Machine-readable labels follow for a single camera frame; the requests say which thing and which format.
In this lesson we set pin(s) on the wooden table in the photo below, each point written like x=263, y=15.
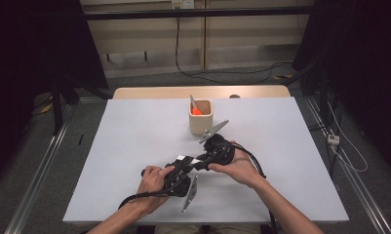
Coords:
x=167, y=92

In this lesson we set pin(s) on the beige square pen holder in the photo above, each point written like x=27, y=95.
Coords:
x=201, y=123

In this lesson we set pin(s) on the orange highlighter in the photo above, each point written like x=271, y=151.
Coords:
x=196, y=111

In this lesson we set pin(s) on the silver pen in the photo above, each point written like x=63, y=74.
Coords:
x=193, y=102

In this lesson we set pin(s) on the light grey table board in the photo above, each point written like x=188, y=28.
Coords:
x=125, y=130

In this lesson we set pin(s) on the white wall socket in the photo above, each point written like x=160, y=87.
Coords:
x=182, y=4

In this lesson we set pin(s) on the black horizontal bar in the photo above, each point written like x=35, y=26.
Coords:
x=183, y=13

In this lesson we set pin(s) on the person's right hand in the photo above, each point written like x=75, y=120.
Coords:
x=242, y=169

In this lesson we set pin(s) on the black metal stand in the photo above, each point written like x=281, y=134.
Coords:
x=56, y=110
x=323, y=104

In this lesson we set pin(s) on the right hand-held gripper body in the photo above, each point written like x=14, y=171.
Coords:
x=220, y=151

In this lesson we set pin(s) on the person's left hand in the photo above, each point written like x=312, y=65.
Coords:
x=152, y=185

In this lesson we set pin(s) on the aluminium floor rail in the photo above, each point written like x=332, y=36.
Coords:
x=34, y=185
x=363, y=195

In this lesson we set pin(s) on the small black stick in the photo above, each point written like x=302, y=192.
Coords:
x=81, y=139

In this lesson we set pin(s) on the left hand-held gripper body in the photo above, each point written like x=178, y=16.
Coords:
x=180, y=185

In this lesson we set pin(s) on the black curtain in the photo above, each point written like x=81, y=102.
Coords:
x=371, y=65
x=27, y=48

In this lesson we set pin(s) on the white power strip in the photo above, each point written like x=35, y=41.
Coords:
x=333, y=139

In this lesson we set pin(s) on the yellow floor tape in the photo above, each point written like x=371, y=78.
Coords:
x=46, y=108

